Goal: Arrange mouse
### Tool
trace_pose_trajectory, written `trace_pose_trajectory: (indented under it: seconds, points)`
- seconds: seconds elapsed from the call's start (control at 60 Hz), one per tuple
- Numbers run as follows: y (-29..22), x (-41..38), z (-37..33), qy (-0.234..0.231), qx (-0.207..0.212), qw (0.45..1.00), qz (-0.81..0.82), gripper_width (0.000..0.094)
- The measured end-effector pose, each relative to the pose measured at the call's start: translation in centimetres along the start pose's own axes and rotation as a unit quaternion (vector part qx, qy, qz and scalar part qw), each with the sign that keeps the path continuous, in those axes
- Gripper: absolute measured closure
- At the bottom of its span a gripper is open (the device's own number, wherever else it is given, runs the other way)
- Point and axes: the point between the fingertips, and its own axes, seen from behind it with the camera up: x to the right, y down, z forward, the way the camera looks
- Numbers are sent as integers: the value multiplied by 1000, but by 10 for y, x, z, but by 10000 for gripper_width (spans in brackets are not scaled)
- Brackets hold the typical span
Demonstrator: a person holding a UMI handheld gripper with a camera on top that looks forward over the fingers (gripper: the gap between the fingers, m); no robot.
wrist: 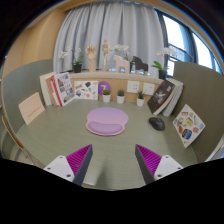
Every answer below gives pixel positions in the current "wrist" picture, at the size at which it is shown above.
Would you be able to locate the rosette succulent in white pot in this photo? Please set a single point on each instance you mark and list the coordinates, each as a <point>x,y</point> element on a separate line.
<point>120,97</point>

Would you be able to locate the beige card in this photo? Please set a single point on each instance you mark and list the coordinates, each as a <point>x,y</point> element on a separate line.
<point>31,108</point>

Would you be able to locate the white wall socket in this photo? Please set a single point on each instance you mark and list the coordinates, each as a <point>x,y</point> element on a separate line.
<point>148,88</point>
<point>133,86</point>

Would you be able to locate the round succulent in white pot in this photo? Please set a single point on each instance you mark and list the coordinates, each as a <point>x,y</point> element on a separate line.
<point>106,95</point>

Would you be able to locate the round purple number sign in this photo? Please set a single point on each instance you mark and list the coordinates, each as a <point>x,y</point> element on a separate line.
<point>104,86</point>

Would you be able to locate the wooden desk back shelf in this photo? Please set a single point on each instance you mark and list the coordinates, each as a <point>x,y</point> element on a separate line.
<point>116,76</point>

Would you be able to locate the pink horse figurine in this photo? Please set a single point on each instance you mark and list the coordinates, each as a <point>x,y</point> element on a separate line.
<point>120,63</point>

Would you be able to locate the wooden artist mannequin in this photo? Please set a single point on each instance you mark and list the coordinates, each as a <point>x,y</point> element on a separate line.
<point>105,53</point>

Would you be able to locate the wooden hand model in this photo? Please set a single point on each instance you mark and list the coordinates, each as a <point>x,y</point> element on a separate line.
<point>91,58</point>

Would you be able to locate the purple mouse pad with wrist rest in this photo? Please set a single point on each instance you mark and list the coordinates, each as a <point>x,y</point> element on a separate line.
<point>107,117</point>

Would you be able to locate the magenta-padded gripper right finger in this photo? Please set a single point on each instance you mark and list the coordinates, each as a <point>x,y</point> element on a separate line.
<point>166,164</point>

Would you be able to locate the photo-cover magazine with red edge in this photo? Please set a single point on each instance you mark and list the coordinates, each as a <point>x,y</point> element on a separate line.
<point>65,88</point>

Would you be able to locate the black horse figurine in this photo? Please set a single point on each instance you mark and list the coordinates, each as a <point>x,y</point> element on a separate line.
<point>140,64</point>

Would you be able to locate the grey curtain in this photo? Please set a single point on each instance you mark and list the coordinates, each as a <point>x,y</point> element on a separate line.
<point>110,23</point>

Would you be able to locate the spiky succulent in white pot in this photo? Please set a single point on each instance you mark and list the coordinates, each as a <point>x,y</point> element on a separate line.
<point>140,100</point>

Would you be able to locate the black computer mouse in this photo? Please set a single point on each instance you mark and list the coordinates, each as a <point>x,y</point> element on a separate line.
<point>157,123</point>

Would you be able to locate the white orchid in black pot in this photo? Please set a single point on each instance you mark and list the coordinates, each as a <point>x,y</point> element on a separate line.
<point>162,74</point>
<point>77,67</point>
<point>122,49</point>

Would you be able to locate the black-cover book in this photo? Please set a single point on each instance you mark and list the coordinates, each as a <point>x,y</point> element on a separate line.
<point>160,96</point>

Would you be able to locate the window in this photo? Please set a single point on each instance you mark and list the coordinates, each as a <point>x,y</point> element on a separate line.
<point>175,33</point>

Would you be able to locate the white food sticker sheet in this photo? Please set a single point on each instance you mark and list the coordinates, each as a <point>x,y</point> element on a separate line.
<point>188,125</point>

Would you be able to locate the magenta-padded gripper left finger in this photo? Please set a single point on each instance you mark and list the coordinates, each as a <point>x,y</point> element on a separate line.
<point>60,165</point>

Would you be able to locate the white card with object stickers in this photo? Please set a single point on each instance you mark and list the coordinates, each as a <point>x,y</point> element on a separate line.
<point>86,90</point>

